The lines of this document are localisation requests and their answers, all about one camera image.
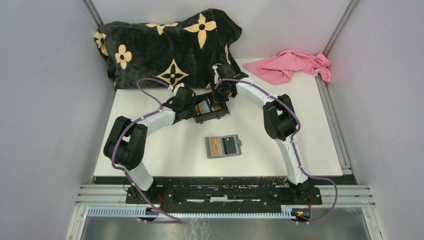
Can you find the black credit card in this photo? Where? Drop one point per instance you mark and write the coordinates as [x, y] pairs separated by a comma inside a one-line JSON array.
[[229, 145]]

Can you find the orange credit card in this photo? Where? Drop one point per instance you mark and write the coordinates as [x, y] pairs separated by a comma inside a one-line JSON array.
[[215, 146]]

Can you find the grey leather card holder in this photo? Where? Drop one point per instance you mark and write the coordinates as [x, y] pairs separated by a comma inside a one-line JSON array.
[[207, 145]]

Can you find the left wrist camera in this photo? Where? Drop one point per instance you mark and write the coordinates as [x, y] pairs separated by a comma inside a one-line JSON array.
[[176, 88]]

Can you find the stack of cards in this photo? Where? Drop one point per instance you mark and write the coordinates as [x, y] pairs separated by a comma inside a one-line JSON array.
[[204, 107]]

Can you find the slotted grey cable duct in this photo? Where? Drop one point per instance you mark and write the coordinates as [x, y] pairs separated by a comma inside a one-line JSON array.
[[143, 212]]

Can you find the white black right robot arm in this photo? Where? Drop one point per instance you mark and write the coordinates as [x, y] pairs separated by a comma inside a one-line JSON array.
[[279, 119]]

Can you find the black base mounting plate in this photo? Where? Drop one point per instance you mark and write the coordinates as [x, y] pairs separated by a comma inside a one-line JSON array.
[[226, 195]]

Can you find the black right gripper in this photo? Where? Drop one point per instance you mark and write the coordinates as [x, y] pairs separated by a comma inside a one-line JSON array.
[[224, 99]]

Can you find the pink cloth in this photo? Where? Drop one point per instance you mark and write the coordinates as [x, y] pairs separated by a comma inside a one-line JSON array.
[[279, 69]]

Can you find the black plastic card box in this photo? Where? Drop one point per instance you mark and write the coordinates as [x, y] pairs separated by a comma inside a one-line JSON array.
[[201, 118]]

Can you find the black floral plush blanket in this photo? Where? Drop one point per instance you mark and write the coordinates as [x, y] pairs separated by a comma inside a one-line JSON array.
[[151, 55]]

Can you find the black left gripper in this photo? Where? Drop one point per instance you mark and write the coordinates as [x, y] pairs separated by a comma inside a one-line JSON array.
[[192, 114]]

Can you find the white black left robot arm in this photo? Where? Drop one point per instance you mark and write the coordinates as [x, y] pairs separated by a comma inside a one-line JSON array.
[[126, 143]]

